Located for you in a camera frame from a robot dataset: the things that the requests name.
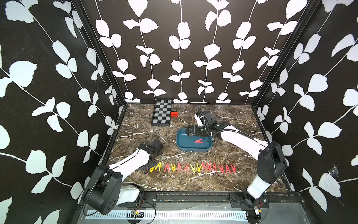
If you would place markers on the teal plastic storage box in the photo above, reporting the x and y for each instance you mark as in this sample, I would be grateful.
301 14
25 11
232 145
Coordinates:
186 143

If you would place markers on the black front mounting rail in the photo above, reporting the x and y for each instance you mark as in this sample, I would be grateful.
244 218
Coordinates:
214 197

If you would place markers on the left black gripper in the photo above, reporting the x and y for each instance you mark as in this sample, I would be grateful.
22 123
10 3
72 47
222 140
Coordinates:
154 163

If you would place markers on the red clothespin row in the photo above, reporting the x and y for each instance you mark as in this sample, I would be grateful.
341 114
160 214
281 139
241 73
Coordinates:
221 168
228 169
186 169

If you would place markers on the red clothespin row eleventh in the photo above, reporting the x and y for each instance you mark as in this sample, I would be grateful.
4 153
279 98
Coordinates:
233 167

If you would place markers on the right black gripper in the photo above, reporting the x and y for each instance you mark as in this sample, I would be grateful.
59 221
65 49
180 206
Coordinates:
194 130

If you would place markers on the white perforated cable duct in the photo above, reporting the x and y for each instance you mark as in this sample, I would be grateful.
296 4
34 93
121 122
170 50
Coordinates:
175 215

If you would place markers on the black grey checkerboard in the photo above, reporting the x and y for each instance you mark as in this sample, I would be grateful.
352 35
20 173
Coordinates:
162 113

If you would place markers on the small electronics board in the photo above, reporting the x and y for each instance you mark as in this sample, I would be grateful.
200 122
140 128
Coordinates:
134 214

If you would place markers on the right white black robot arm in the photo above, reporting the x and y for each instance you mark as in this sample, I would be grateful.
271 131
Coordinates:
271 162

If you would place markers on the slim yellow clothespin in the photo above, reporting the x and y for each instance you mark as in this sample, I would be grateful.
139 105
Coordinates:
158 167

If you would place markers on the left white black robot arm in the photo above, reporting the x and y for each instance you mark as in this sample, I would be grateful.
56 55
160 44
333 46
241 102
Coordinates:
105 190

